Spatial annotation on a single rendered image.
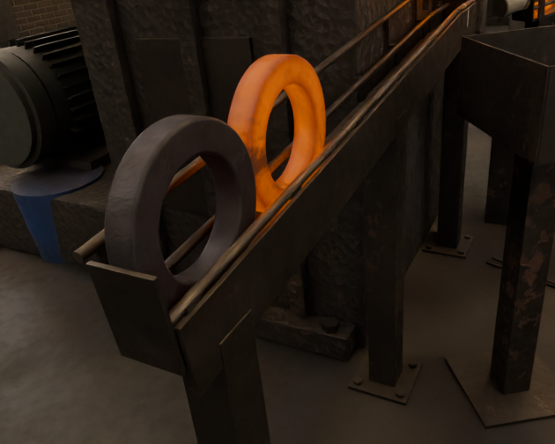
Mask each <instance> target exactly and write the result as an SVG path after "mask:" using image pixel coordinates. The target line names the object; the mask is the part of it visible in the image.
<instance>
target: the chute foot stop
mask: <svg viewBox="0 0 555 444"><path fill-rule="evenodd" d="M86 267H87V269H88V271H89V274H90V276H91V279H92V282H93V285H94V287H95V290H96V292H97V294H98V296H99V299H100V303H101V305H102V307H103V310H104V312H105V315H106V317H107V321H108V323H109V326H110V328H111V330H112V332H113V335H114V338H115V341H116V343H117V346H118V348H119V351H120V353H121V355H122V356H123V357H126V358H129V359H134V360H136V361H139V362H142V363H145V364H146V365H149V366H154V367H157V368H159V369H162V370H165V371H168V372H170V373H173V374H178V375H180V376H183V377H184V376H185V375H186V373H187V369H186V367H185V364H184V360H183V357H182V355H181V349H180V346H179V344H178V341H177V337H176V335H175V332H174V327H173V324H172V321H171V318H170V315H169V312H168V309H167V304H166V302H165V298H164V295H163V292H162V290H161V286H160V283H159V279H158V277H155V276H152V275H148V274H144V273H141V272H137V271H133V270H126V269H123V268H119V267H115V266H112V265H108V264H104V263H97V262H94V261H89V262H88V263H87V264H86Z"/></svg>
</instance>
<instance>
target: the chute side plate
mask: <svg viewBox="0 0 555 444"><path fill-rule="evenodd" d="M468 9H469V19H468ZM476 18H477V2H475V3H473V4H471V5H470V6H469V7H467V8H466V9H465V10H463V11H462V12H460V13H459V14H458V15H457V17H456V18H455V19H454V20H453V21H452V22H451V23H450V24H449V25H448V27H447V28H446V29H445V30H444V31H443V32H442V33H441V34H440V36H439V37H438V38H437V39H436V40H435V41H434V42H433V44H432V45H431V46H430V47H429V48H428V49H427V50H426V51H425V52H424V53H423V55H422V56H421V57H420V58H419V59H418V60H417V61H416V62H415V63H414V64H413V65H412V66H411V67H410V68H409V69H408V70H407V72H406V73H405V74H404V75H403V76H402V77H401V78H400V79H399V80H398V82H397V83H396V84H395V85H394V86H393V87H392V88H391V89H390V91H389V92H388V93H387V94H386V95H385V96H384V97H383V98H382V100H381V101H380V102H379V103H378V104H377V105H376V106H375V107H374V109H373V110H372V111H371V112H370V113H369V114H368V115H367V116H366V118H365V119H364V120H363V121H362V122H361V123H360V125H359V126H358V127H357V128H356V129H355V130H354V131H353V132H352V133H351V134H350V135H349V136H348V137H347V138H346V139H345V140H344V141H343V142H342V144H341V145H340V146H339V147H338V148H337V149H336V150H335V151H334V152H333V154H332V155H331V156H330V157H329V158H328V159H327V160H326V161H325V163H324V164H323V165H322V166H321V167H320V168H319V169H318V170H317V172H316V173H315V174H314V175H313V176H312V177H311V178H310V179H309V180H308V182H307V183H306V184H305V185H304V186H303V187H302V189H301V190H300V191H299V192H298V193H297V194H296V196H295V197H293V198H292V200H291V201H290V202H289V203H288V204H287V205H286V206H285V207H284V209H283V210H282V211H281V212H279V213H278V215H277V216H276V217H275V218H274V219H273V220H272V221H271V222H270V223H269V224H268V226H267V227H266V228H265V229H264V230H263V231H262V232H261V233H260V235H259V236H258V237H257V238H256V239H255V240H254V241H253V242H252V244H251V245H250V246H249V247H248V248H247V249H246V250H245V251H244V252H243V254H242V255H241V256H240V257H239V258H238V259H237V260H236V261H235V263H234V264H233V265H232V266H231V267H230V268H229V269H228V270H227V272H226V273H225V274H224V275H223V276H222V277H221V278H220V279H219V280H218V282H217V283H216V284H215V285H214V286H213V287H212V288H211V289H210V290H209V291H208V292H207V293H206V294H205V295H204V296H203V298H202V299H201V300H200V301H199V303H198V304H197V305H196V306H195V307H194V308H193V309H192V310H191V312H190V313H189V314H187V315H186V317H185V318H184V319H183V320H182V321H181V322H180V323H179V324H178V326H177V327H176V328H175V331H176V334H177V337H178V340H179V343H180V346H181V351H182V354H183V357H184V359H185V363H186V366H187V369H188V371H189V377H190V379H191V382H192V386H193V389H194V391H195V394H196V397H199V398H201V397H202V396H203V394H204V393H205V391H206V390H207V389H208V387H209V386H210V385H211V384H212V383H213V381H214V380H215V379H216V377H217V376H218V374H219V373H220V371H221V370H222V369H223V363H222V358H221V354H220V349H219V344H220V343H221V341H222V340H223V339H224V338H225V337H226V336H227V335H228V333H229V332H230V331H231V330H232V329H233V328H234V327H235V325H236V324H237V323H238V322H239V321H240V320H241V318H242V317H243V316H244V315H245V314H246V313H247V312H248V310H250V309H251V311H252V316H253V323H254V326H255V325H256V324H257V322H258V321H259V319H260V318H261V317H262V315H263V314H264V312H265V311H266V310H267V308H268V307H269V306H270V304H271V303H272V301H273V300H274V299H275V298H276V297H277V296H278V294H279V293H280V291H281V290H282V289H283V287H284V286H285V284H286V283H287V282H288V280H289V279H290V278H291V276H292V275H293V273H294V272H295V271H296V270H297V269H298V267H299V266H300V264H301V263H302V262H303V260H304V259H305V258H306V256H307V255H308V253H309V252H310V251H311V249H312V248H313V247H314V245H315V244H316V242H317V241H318V240H319V239H320V238H321V237H322V235H323V234H324V232H325V231H326V230H327V228H328V227H329V225H330V224H331V223H332V221H333V220H334V219H335V217H336V216H337V214H338V213H339V212H340V211H341V210H342V208H343V207H344V205H345V204H346V203H347V201H348V200H349V199H350V197H351V196H352V194H353V193H354V192H355V190H356V189H357V188H358V186H359V185H360V183H361V182H362V181H363V180H364V179H365V178H366V176H367V175H368V173H369V172H370V171H371V169H372V168H373V167H374V165H375V163H376V162H377V161H378V159H379V158H380V157H381V155H382V154H383V153H384V152H385V151H386V149H387V148H388V147H389V145H390V144H391V142H392V141H393V140H394V138H395V137H396V119H397V118H398V117H399V116H400V115H401V114H402V113H403V112H404V111H405V110H406V122H407V121H408V120H409V119H410V117H411V116H412V114H413V113H414V111H415V110H416V109H417V107H418V106H419V104H420V103H421V102H422V100H423V99H424V98H425V96H426V95H427V94H428V93H429V92H430V90H431V89H432V88H433V86H434V85H435V83H436V82H437V81H438V79H439V78H440V76H441V75H442V74H443V72H444V71H445V70H446V68H447V67H448V66H449V65H450V64H451V62H452V61H453V59H454V58H455V56H456V55H457V54H458V52H459V51H460V50H461V45H462V36H467V35H470V29H471V28H472V27H473V26H474V25H476ZM467 23H468V26H467Z"/></svg>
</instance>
